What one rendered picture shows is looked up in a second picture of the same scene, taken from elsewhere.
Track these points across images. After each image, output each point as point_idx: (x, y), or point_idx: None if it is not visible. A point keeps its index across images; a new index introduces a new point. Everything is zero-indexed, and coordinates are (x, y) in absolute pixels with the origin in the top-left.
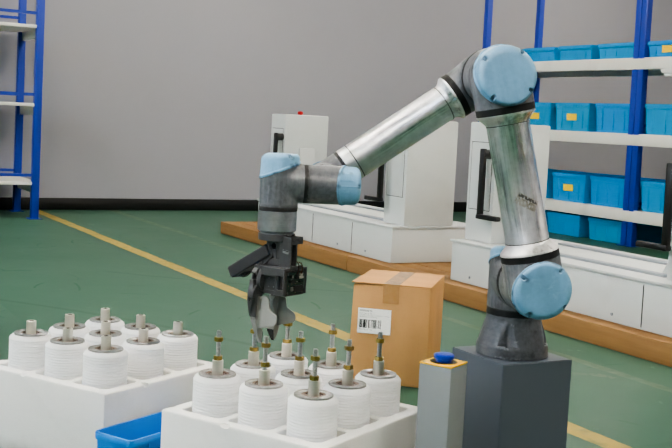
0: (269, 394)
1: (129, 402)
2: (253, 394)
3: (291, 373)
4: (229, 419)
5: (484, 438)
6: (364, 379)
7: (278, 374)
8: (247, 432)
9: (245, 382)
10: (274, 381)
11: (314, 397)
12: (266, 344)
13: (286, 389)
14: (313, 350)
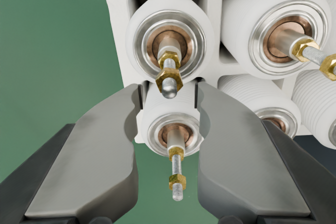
0: (146, 79)
1: None
2: (128, 58)
3: (285, 23)
4: None
5: (327, 163)
6: (324, 123)
7: (265, 6)
8: (117, 53)
9: (141, 24)
10: (193, 54)
11: (161, 147)
12: (160, 92)
13: (186, 82)
14: (173, 194)
